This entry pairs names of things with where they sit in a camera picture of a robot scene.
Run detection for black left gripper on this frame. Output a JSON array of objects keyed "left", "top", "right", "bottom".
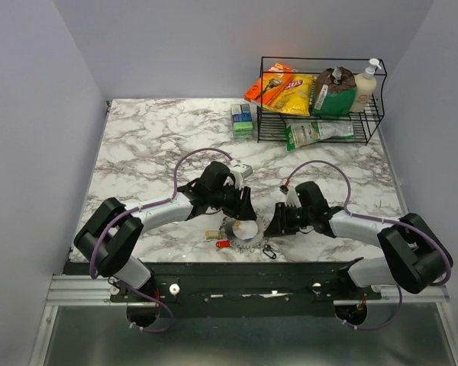
[{"left": 208, "top": 181, "right": 258, "bottom": 222}]

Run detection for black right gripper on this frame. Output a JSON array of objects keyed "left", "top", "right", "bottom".
[{"left": 263, "top": 201, "right": 314, "bottom": 236}]

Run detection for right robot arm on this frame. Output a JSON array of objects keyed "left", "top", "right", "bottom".
[{"left": 264, "top": 181, "right": 453, "bottom": 299}]

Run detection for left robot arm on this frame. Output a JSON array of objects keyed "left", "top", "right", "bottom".
[{"left": 73, "top": 161, "right": 256, "bottom": 301}]

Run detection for black key tag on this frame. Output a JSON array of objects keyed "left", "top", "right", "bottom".
[{"left": 262, "top": 246, "right": 277, "bottom": 260}]

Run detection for red key tag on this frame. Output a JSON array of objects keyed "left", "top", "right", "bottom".
[{"left": 215, "top": 240, "right": 231, "bottom": 249}]

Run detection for yellow key tag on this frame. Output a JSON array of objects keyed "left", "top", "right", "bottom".
[{"left": 205, "top": 230, "right": 221, "bottom": 239}]

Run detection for green sponge pack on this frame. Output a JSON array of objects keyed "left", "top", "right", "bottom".
[{"left": 231, "top": 104, "right": 253, "bottom": 139}]

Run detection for green white snack bag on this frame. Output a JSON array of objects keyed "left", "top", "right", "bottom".
[{"left": 285, "top": 119, "right": 356, "bottom": 151}]

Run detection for orange razor package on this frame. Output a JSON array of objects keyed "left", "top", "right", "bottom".
[{"left": 244, "top": 63, "right": 295, "bottom": 111}]

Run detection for yellow chips bag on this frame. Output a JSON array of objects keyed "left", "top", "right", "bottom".
[{"left": 268, "top": 74, "right": 315, "bottom": 116}]

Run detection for brown green coffee bag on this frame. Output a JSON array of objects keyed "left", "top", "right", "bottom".
[{"left": 311, "top": 66, "right": 356, "bottom": 120}]

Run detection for cream lotion pump bottle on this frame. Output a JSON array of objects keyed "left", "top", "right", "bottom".
[{"left": 350, "top": 58, "right": 382, "bottom": 113}]

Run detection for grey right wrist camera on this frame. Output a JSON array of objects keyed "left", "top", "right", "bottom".
[{"left": 285, "top": 186, "right": 302, "bottom": 208}]

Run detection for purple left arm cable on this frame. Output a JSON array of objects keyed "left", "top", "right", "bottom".
[{"left": 89, "top": 147, "right": 236, "bottom": 333}]

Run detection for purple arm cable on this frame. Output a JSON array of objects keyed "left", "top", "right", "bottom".
[
  {"left": 89, "top": 147, "right": 236, "bottom": 333},
  {"left": 284, "top": 159, "right": 453, "bottom": 331}
]

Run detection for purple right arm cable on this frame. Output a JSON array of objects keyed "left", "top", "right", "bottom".
[{"left": 284, "top": 159, "right": 453, "bottom": 331}]

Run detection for black mounting base rail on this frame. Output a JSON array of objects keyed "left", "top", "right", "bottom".
[{"left": 63, "top": 261, "right": 432, "bottom": 319}]

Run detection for black wire rack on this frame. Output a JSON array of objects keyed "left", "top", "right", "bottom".
[{"left": 250, "top": 56, "right": 387, "bottom": 149}]

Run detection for aluminium frame rail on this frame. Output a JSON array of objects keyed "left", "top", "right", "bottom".
[{"left": 46, "top": 275, "right": 450, "bottom": 307}]

